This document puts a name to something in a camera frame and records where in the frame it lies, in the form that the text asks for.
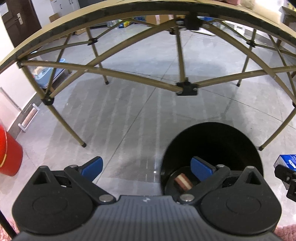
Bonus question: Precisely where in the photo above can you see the red plastic bucket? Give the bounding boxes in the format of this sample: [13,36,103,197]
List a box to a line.
[0,125,23,176]

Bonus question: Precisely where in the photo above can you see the tan folding slat table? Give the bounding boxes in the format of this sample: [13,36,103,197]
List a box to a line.
[0,0,296,152]

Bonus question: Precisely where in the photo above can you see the blue pet litter box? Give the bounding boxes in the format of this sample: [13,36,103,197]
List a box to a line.
[28,58,66,89]

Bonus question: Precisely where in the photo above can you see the dark brown door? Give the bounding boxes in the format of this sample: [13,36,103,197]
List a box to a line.
[1,0,42,47]

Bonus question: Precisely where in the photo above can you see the black round trash bin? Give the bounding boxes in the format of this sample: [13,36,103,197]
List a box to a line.
[160,122,264,196]

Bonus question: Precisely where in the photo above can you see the white kitchen cabinet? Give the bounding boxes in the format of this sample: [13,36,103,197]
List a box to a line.
[50,0,80,16]

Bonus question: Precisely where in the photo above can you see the open cardboard box floor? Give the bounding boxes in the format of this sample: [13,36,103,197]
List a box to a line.
[49,13,60,23]

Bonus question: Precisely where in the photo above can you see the blue tissue pack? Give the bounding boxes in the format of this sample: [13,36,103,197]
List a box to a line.
[273,154,296,171]

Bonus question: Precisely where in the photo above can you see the large cardboard box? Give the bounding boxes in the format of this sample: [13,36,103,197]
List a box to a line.
[145,15,174,25]

